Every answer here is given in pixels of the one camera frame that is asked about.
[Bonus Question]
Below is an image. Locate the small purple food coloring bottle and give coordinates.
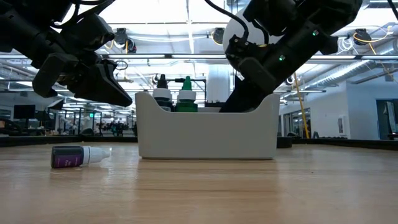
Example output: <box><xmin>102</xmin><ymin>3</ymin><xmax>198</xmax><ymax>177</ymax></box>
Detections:
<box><xmin>50</xmin><ymin>145</ymin><xmax>112</xmax><ymax>169</ymax></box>

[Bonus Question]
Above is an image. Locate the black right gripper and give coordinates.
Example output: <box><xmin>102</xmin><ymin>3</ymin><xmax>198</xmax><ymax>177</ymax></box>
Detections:
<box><xmin>218</xmin><ymin>37</ymin><xmax>304</xmax><ymax>113</ymax></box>

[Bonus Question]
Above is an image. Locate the black aluminium table frame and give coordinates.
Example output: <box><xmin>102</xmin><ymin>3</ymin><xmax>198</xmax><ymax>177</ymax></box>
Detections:
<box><xmin>0</xmin><ymin>134</ymin><xmax>398</xmax><ymax>152</ymax></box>

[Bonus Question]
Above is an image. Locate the large green-tip coloring bottle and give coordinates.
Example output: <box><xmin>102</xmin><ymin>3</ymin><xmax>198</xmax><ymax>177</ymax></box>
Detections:
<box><xmin>175</xmin><ymin>75</ymin><xmax>199</xmax><ymax>113</ymax></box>

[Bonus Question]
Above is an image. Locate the black monitor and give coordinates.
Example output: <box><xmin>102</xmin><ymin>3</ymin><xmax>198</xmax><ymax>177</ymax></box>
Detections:
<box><xmin>12</xmin><ymin>105</ymin><xmax>36</xmax><ymax>119</ymax></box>

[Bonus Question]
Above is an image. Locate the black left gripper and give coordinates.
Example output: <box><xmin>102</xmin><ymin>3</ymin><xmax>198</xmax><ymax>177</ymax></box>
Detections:
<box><xmin>32</xmin><ymin>52</ymin><xmax>134</xmax><ymax>108</ymax></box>

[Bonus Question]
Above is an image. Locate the clear plastic tray with batteries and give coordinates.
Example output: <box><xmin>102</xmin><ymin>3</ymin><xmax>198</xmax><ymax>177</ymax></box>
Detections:
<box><xmin>135</xmin><ymin>91</ymin><xmax>280</xmax><ymax>161</ymax></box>

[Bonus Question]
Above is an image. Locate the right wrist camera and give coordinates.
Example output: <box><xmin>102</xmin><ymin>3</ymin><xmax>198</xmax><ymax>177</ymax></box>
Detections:
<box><xmin>225</xmin><ymin>34</ymin><xmax>251</xmax><ymax>63</ymax></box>

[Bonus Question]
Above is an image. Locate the yellow hanging cable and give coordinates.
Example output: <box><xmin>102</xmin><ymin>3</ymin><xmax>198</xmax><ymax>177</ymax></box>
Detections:
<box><xmin>292</xmin><ymin>73</ymin><xmax>310</xmax><ymax>139</ymax></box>

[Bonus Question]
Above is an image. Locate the white globe table lamp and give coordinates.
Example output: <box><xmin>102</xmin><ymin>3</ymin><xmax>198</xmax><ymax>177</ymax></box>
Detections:
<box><xmin>222</xmin><ymin>7</ymin><xmax>282</xmax><ymax>47</ymax></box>

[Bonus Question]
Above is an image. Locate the large black-tip coloring bottle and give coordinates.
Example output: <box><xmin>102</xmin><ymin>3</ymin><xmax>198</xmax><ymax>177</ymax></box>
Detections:
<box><xmin>152</xmin><ymin>73</ymin><xmax>174</xmax><ymax>113</ymax></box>

